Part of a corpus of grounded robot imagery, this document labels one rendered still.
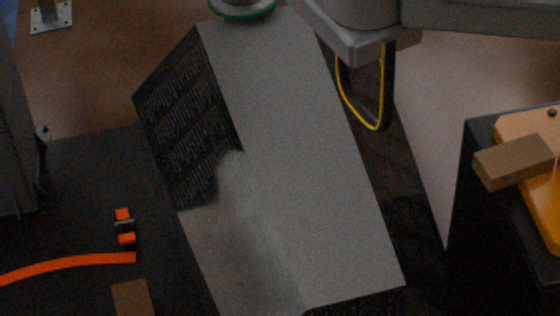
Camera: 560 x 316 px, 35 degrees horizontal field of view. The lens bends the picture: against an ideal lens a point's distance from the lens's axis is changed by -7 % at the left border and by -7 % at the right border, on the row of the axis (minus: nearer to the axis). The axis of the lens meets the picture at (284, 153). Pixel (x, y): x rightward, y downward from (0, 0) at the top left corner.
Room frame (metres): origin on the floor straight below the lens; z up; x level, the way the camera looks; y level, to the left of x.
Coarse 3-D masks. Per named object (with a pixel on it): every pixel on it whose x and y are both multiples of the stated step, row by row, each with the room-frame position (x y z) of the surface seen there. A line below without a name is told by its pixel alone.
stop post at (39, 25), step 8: (40, 0) 3.32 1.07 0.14; (48, 0) 3.33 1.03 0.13; (40, 8) 3.32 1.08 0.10; (48, 8) 3.33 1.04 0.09; (56, 8) 3.34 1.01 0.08; (64, 8) 3.42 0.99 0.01; (32, 16) 3.39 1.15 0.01; (40, 16) 3.38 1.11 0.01; (48, 16) 3.33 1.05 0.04; (56, 16) 3.33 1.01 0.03; (64, 16) 3.36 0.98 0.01; (32, 24) 3.32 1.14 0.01; (40, 24) 3.32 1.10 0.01; (48, 24) 3.31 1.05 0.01; (56, 24) 3.30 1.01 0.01; (64, 24) 3.30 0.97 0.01; (32, 32) 3.26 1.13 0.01; (40, 32) 3.26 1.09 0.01
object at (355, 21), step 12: (324, 0) 1.64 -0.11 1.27; (336, 0) 1.60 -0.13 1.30; (348, 0) 1.58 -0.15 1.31; (360, 0) 1.57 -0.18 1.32; (372, 0) 1.56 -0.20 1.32; (384, 0) 1.57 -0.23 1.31; (396, 0) 1.59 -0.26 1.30; (336, 12) 1.60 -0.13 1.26; (348, 12) 1.58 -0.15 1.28; (360, 12) 1.57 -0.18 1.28; (372, 12) 1.56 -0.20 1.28; (384, 12) 1.57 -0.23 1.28; (396, 12) 1.59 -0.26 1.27; (348, 24) 1.58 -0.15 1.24; (360, 24) 1.57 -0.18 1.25; (372, 24) 1.56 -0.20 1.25; (384, 24) 1.57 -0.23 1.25
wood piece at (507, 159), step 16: (512, 144) 1.59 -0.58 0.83; (528, 144) 1.58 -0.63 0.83; (544, 144) 1.58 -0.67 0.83; (480, 160) 1.54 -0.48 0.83; (496, 160) 1.54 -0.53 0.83; (512, 160) 1.53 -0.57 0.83; (528, 160) 1.53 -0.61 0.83; (544, 160) 1.53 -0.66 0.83; (480, 176) 1.52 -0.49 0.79; (496, 176) 1.48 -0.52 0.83; (512, 176) 1.49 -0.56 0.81; (528, 176) 1.51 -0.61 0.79
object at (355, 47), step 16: (288, 0) 1.78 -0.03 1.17; (304, 0) 1.71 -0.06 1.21; (320, 0) 1.69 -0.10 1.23; (304, 16) 1.71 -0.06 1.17; (320, 16) 1.65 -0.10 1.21; (320, 32) 1.64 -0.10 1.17; (336, 32) 1.59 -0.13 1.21; (352, 32) 1.57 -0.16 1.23; (368, 32) 1.57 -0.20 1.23; (384, 32) 1.58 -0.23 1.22; (400, 32) 1.58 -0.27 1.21; (416, 32) 1.60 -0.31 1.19; (336, 48) 1.58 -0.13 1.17; (352, 48) 1.54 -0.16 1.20; (368, 48) 1.55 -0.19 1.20; (400, 48) 1.58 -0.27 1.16; (352, 64) 1.54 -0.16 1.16
